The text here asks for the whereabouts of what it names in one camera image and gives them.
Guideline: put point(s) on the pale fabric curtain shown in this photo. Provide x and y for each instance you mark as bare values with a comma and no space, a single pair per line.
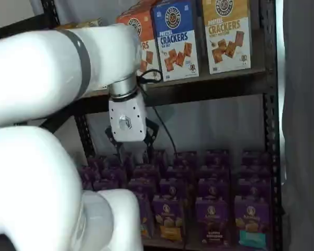
303,130

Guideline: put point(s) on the purple Annie's box brown patch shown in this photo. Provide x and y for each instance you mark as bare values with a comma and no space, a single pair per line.
212,219

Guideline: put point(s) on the purple Annie's box green patch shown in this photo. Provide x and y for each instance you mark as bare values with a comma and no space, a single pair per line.
147,217

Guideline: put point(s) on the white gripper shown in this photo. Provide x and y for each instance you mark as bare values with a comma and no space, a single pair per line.
128,120

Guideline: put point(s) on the purple Annie's box teal patch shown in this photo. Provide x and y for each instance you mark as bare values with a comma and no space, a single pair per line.
251,219

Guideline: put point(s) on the purple Annie's box yellow patch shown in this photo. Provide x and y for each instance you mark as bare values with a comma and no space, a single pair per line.
168,217

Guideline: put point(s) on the Simple Mills bar box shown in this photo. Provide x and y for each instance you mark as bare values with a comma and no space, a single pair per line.
76,24

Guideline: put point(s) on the blue sea salt crackers box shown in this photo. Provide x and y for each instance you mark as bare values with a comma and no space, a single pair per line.
176,47

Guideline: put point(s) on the purple Annie's snack box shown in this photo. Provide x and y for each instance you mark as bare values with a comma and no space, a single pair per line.
255,172
253,188
146,172
255,158
181,159
113,174
95,163
142,187
172,188
86,175
213,188
128,163
178,172
214,172
106,185
216,157

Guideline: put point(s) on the yellow honey mustard crackers box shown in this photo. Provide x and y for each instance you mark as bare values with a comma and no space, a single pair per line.
226,39

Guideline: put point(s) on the black metal shelf frame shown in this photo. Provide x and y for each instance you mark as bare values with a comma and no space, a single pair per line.
270,130

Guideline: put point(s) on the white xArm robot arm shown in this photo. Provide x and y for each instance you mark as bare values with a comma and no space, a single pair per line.
28,78

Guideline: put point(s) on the orange cheddar pretzel crackers box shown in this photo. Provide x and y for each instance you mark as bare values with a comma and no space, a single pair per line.
146,52

